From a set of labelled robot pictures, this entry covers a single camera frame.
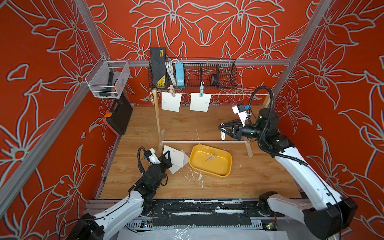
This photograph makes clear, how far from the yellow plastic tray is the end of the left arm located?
16 cm

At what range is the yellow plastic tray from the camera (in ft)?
2.84

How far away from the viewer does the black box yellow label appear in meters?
0.87

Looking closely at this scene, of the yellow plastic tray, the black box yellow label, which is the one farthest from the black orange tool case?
the yellow plastic tray

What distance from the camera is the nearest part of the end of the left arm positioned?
618 mm

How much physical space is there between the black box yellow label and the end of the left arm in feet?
1.51
